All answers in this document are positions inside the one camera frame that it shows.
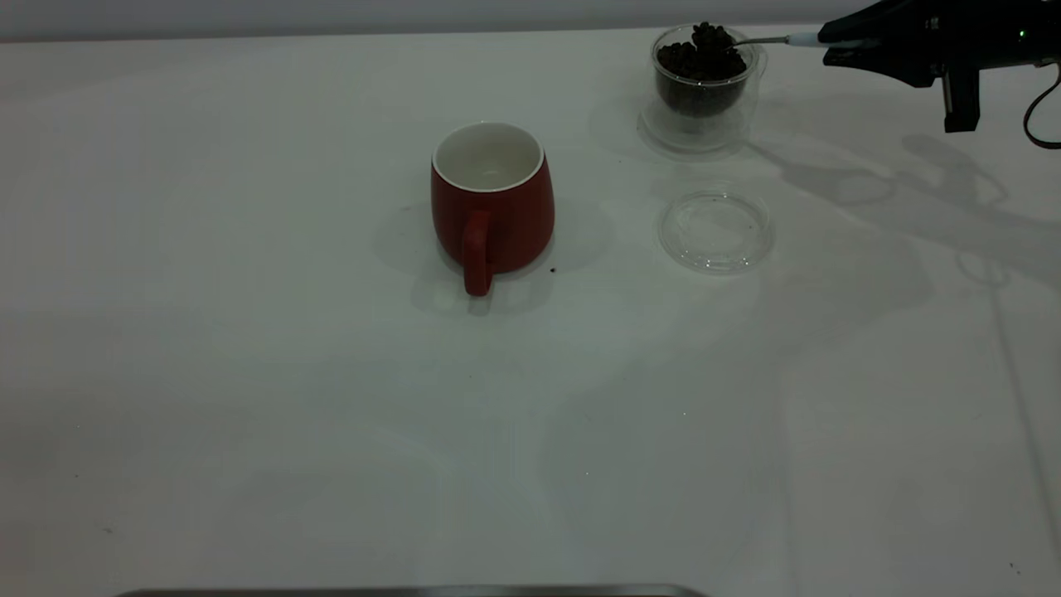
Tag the red ceramic mug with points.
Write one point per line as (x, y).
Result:
(514, 215)

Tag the clear glass lid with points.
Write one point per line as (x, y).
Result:
(713, 240)

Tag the dark brown tea pieces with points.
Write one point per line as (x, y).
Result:
(700, 75)

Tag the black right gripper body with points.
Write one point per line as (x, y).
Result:
(995, 33)

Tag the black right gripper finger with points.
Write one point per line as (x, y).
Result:
(903, 65)
(887, 23)

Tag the clear double-wall glass cup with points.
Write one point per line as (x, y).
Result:
(704, 137)

